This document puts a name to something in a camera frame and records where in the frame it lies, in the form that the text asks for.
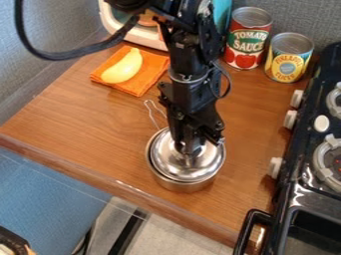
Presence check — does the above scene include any toy stove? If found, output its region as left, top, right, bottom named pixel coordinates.
left=231, top=41, right=341, bottom=255

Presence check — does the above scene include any silver lid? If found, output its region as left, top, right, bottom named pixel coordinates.
left=148, top=127, right=227, bottom=182

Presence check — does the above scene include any silver pot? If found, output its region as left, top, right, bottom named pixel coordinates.
left=142, top=99, right=224, bottom=194

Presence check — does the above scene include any yellow pineapple can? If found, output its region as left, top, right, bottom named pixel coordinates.
left=263, top=31, right=316, bottom=84

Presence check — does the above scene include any black cable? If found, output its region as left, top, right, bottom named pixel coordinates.
left=12, top=0, right=142, bottom=62

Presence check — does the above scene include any orange cloth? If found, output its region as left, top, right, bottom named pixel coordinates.
left=89, top=45, right=172, bottom=98

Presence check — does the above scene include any white toy microwave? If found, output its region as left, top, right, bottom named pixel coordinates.
left=97, top=0, right=171, bottom=53

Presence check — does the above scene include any red tomato sauce can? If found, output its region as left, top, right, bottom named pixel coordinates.
left=222, top=6, right=275, bottom=71

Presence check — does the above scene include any yellow toy banana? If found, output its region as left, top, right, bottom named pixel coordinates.
left=100, top=47, right=146, bottom=85

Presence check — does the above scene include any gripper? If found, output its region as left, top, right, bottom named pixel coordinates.
left=157, top=73, right=227, bottom=167

